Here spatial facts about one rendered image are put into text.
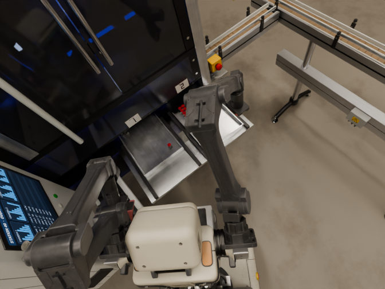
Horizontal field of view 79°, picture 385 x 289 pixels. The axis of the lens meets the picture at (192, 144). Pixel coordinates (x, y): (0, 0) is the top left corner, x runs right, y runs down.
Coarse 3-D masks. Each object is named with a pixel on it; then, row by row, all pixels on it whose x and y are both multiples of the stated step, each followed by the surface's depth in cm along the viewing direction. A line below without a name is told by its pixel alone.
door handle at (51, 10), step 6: (42, 0) 65; (48, 6) 67; (54, 12) 69; (54, 18) 70; (60, 18) 71; (60, 24) 72; (66, 30) 74; (72, 36) 76; (72, 42) 78; (78, 42) 79; (78, 48) 80; (84, 54) 82; (90, 60) 85; (96, 66) 88; (96, 72) 90
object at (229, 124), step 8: (224, 112) 137; (184, 120) 140; (224, 120) 135; (232, 120) 134; (184, 128) 138; (224, 128) 133; (232, 128) 132; (240, 128) 130; (192, 136) 131; (224, 136) 131; (200, 144) 127
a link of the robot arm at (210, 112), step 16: (192, 96) 59; (208, 96) 56; (192, 112) 56; (208, 112) 55; (192, 128) 55; (208, 128) 54; (208, 144) 58; (208, 160) 63; (224, 160) 63; (224, 176) 66; (224, 192) 72; (240, 192) 74; (240, 208) 75
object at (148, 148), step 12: (144, 120) 146; (156, 120) 144; (132, 132) 143; (144, 132) 142; (156, 132) 140; (168, 132) 138; (132, 144) 139; (144, 144) 138; (156, 144) 136; (180, 144) 130; (132, 156) 134; (144, 156) 135; (156, 156) 133; (168, 156) 132; (144, 168) 131; (156, 168) 128
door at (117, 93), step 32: (0, 0) 65; (32, 0) 69; (0, 32) 70; (32, 32) 75; (0, 64) 75; (32, 64) 81; (64, 64) 87; (96, 64) 95; (0, 96) 82; (32, 96) 89; (64, 96) 96; (96, 96) 106; (0, 128) 90; (32, 128) 98
